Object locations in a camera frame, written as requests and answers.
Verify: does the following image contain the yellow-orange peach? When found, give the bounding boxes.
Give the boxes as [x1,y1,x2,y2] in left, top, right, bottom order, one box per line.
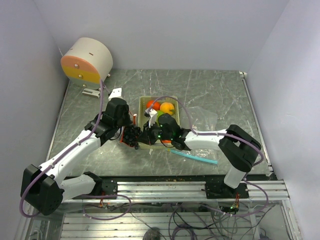
[160,102,175,116]

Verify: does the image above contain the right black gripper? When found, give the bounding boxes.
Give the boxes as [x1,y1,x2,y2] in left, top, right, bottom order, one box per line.
[137,119,173,146]

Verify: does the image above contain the green apple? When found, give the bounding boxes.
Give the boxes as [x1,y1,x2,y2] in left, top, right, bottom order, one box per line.
[156,110,164,122]

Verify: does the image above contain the blue-zipper clear bag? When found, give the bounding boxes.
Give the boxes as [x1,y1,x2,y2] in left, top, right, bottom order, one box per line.
[167,106,218,166]

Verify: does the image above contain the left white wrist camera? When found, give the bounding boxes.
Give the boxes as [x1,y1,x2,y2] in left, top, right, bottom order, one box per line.
[108,87,124,101]

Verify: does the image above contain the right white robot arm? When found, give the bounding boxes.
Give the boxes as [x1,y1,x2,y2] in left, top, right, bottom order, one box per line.
[137,113,262,198]

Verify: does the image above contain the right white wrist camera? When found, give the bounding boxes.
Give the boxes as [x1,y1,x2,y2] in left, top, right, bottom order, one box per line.
[144,108,158,128]

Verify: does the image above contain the small silver metal bracket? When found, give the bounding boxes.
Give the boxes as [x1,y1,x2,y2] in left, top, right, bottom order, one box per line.
[82,88,101,99]

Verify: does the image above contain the loose wires under table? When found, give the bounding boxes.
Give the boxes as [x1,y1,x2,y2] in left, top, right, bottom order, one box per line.
[82,194,276,240]

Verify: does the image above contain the aluminium rail frame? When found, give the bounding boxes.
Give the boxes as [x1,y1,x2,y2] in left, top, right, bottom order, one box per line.
[20,174,303,240]

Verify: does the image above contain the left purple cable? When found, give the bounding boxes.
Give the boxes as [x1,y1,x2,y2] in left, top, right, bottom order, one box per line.
[19,78,110,219]

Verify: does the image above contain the small red-orange fruit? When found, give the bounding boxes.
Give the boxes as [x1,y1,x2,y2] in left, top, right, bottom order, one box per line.
[160,140,174,148]

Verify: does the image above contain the purple cable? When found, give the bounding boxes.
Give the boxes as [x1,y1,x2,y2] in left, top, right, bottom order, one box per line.
[19,78,110,219]
[145,95,265,167]

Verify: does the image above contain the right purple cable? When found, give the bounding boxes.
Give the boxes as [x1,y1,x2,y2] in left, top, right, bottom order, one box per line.
[145,95,265,167]

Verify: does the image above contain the cylindrical drawer box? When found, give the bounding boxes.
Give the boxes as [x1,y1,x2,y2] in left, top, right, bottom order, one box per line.
[60,37,114,90]

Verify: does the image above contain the dark blue grape bunch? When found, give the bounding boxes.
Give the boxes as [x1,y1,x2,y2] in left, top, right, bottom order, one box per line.
[121,124,142,150]

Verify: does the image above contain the white corner clip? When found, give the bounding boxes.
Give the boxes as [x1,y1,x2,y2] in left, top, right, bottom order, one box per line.
[239,71,247,78]

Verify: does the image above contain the yellow-green perforated plastic basket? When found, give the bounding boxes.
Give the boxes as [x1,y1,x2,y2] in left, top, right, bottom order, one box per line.
[136,95,180,150]

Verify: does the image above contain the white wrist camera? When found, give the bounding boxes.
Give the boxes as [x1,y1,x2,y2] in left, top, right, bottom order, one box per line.
[144,108,158,128]
[108,87,124,101]

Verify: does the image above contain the orange fruit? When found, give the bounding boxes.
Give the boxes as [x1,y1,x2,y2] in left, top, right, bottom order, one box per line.
[146,100,161,111]

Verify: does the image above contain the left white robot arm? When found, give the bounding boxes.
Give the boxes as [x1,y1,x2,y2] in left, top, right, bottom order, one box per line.
[19,97,131,217]

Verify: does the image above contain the red-zipper clear bag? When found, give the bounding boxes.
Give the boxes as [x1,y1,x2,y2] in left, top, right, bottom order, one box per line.
[120,112,138,143]

